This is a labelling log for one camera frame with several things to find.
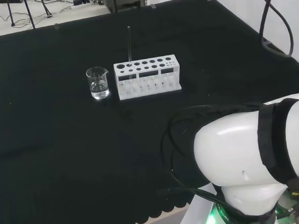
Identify clear glass rod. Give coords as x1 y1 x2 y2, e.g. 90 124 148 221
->
126 26 134 81

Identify white test tube rack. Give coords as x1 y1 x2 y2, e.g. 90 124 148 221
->
112 53 183 102

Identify clear glass beaker with water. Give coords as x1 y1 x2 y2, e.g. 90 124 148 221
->
85 65 110 100

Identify black bench cloth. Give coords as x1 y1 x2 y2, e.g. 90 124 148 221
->
0 0 299 224

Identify grey machine base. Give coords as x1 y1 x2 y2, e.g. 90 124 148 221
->
101 0 154 14

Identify white power strip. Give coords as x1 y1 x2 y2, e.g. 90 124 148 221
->
69 1 108 10

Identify black tripod legs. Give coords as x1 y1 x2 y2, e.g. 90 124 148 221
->
0 0 55 39

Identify thick black cable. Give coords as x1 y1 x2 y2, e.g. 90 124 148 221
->
244 0 296 60

